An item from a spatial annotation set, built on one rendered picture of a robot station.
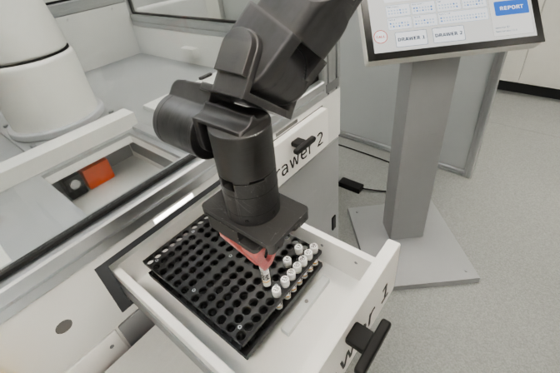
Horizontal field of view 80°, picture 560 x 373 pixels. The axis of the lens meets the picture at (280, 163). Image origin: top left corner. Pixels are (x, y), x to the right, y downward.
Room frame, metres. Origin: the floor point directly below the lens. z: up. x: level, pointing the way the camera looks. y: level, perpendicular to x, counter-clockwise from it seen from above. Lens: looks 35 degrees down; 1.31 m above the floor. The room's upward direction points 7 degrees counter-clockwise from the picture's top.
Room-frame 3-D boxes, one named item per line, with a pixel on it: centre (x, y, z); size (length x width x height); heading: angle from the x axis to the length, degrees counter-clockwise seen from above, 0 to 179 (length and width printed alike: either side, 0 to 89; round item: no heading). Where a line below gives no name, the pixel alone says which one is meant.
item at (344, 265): (0.36, 0.10, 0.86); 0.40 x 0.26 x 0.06; 47
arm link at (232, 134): (0.27, 0.04, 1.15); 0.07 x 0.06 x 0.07; 49
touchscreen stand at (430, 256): (1.08, -0.56, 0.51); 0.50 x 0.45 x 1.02; 179
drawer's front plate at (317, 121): (0.67, -0.03, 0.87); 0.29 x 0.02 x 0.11; 137
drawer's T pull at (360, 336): (0.20, -0.07, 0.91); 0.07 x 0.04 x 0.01; 137
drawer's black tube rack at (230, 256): (0.35, 0.09, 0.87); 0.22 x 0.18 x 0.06; 47
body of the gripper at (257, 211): (0.27, 0.03, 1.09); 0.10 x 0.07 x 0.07; 47
